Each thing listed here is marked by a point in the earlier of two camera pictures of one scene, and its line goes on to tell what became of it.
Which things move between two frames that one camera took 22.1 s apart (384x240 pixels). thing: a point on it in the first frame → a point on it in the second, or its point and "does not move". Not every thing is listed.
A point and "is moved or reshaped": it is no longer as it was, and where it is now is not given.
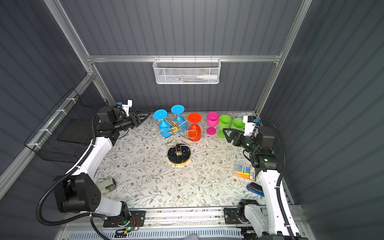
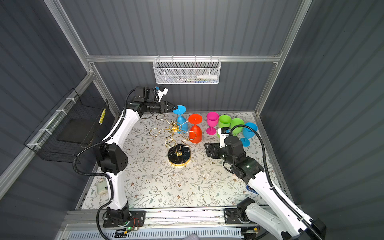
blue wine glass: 165,128 is moved or reshaped
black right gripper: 237,139 → 216,149
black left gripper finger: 143,115 → 170,107
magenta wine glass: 212,120 does not move
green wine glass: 238,123 does not move
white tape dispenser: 106,185 does not move
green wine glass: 224,122 does not move
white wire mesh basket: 186,71 does not move
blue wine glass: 180,124 does not move
